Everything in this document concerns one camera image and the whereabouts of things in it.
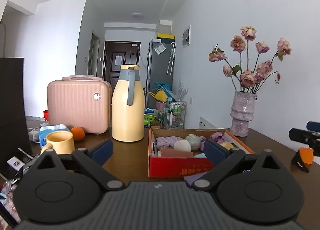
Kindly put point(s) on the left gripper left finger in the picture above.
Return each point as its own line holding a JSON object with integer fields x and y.
{"x": 64, "y": 188}

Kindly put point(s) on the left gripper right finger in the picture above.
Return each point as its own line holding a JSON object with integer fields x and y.
{"x": 253, "y": 188}

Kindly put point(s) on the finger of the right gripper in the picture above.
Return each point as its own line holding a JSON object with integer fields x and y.
{"x": 313, "y": 126}

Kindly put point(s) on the white and yellow plush toy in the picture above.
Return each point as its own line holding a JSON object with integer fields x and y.
{"x": 227, "y": 145}

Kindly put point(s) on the light blue plush toy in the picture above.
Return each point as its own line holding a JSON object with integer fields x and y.
{"x": 200, "y": 155}

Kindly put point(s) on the white round sponge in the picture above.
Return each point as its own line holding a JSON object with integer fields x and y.
{"x": 182, "y": 145}

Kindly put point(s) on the lilac fluffy headband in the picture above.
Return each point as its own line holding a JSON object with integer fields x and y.
{"x": 167, "y": 142}

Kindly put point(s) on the purple drawstring pouch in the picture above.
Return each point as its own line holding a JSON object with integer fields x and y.
{"x": 192, "y": 178}

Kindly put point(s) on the plastic soft ball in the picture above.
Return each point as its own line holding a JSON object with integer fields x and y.
{"x": 194, "y": 141}

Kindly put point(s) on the orange black folded card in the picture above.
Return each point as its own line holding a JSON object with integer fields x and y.
{"x": 303, "y": 159}

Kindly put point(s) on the yellow ceramic mug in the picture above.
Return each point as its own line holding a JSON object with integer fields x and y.
{"x": 61, "y": 142}

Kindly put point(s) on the orange fruit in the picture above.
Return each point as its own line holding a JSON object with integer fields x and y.
{"x": 78, "y": 134}

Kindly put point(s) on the blue tissue pack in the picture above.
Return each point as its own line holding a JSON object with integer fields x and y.
{"x": 45, "y": 130}

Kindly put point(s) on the black paper bag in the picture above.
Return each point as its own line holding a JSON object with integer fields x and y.
{"x": 14, "y": 132}

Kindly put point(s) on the purple ceramic vase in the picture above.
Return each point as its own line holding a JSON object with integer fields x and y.
{"x": 242, "y": 112}

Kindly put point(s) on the dried pink roses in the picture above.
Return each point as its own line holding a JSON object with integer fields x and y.
{"x": 250, "y": 73}

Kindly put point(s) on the pink mini suitcase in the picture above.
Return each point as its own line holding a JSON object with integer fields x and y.
{"x": 80, "y": 101}

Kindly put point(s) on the red cardboard box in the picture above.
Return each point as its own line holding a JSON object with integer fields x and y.
{"x": 170, "y": 163}

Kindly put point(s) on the yellow thermos jug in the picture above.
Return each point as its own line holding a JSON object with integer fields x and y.
{"x": 128, "y": 104}

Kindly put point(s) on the metal storage trolley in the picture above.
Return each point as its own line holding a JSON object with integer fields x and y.
{"x": 174, "y": 115}

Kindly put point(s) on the yellow toy on pile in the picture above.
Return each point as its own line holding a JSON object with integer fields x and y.
{"x": 160, "y": 95}

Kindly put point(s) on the dark brown door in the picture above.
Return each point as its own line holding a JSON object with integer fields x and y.
{"x": 118, "y": 53}

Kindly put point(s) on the grey refrigerator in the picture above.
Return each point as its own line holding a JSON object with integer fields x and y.
{"x": 158, "y": 70}

